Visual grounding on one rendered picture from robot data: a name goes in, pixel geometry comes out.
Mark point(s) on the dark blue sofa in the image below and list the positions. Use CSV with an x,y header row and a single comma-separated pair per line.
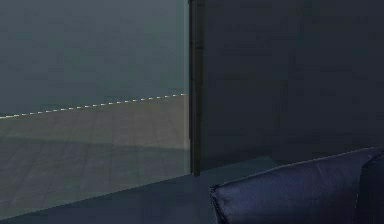
x,y
293,193

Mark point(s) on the dark door frame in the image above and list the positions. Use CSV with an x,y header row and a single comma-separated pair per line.
x,y
196,86

